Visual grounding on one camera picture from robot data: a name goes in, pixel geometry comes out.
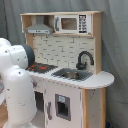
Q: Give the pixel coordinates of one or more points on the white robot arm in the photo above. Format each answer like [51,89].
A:
[18,86]

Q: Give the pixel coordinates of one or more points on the wooden toy kitchen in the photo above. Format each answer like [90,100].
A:
[62,50]

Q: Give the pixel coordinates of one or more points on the grey toy sink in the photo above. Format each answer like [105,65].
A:
[72,74]

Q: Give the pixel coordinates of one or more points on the black toy faucet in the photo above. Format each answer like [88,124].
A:
[81,65]

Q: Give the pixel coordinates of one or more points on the black stovetop red burners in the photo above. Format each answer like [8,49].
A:
[41,68]

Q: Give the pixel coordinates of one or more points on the right grey stove knob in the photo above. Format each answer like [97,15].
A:
[34,84]

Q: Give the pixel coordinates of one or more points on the white cabinet door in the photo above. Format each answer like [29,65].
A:
[63,106]

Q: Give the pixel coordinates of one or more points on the toy microwave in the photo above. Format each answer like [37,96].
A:
[75,24]

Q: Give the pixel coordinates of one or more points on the grey range hood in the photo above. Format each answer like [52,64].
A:
[39,27]

